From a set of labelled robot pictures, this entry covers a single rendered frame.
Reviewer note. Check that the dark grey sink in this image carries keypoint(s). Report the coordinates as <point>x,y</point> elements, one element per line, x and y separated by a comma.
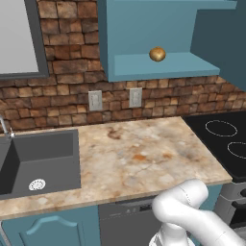
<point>38,163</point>

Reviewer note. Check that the blue cabinet door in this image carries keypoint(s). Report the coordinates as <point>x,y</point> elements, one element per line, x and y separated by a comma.
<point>221,38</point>

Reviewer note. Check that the blue base cupboard door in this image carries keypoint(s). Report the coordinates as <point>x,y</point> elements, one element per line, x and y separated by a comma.
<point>51,229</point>

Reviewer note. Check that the grey wall socket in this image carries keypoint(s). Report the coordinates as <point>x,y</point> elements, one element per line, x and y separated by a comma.
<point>95,100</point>
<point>135,97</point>

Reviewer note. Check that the grey oven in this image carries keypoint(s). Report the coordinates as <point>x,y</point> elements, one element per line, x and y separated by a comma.
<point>233,205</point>

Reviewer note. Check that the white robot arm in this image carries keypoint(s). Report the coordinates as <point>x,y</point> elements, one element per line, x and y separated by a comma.
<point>189,213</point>

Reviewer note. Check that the black hob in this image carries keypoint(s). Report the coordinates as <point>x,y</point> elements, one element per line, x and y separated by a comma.
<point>221,141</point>

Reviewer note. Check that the grey dishwasher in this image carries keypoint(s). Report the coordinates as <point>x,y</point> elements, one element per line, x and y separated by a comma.
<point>128,222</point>

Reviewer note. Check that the blue wall cabinet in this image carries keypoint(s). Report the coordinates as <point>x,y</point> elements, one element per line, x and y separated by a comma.
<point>150,35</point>

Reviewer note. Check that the brown potato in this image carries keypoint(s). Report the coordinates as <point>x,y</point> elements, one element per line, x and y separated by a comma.
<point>157,54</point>

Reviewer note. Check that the silver tap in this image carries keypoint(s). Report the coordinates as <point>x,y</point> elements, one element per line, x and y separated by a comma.
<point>6,128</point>

